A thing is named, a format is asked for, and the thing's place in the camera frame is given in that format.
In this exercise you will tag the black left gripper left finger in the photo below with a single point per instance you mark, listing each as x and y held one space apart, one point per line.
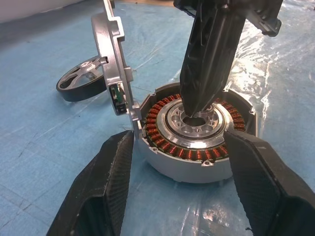
98 191

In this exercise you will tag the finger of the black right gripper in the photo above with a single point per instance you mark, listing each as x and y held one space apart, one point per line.
221 61
194 73

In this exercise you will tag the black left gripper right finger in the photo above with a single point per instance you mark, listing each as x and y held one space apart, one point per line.
265 186

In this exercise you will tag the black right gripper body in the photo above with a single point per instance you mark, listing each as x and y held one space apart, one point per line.
265 22

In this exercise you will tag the silver motor stator housing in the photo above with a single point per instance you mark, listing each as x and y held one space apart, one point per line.
187 169

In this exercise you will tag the silver motor cover plate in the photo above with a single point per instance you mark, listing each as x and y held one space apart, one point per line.
112 49

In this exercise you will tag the silver spoked rotor black rim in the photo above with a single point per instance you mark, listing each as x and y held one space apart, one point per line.
73 94

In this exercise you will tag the white backdrop panel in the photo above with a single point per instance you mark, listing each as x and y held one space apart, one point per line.
19 7

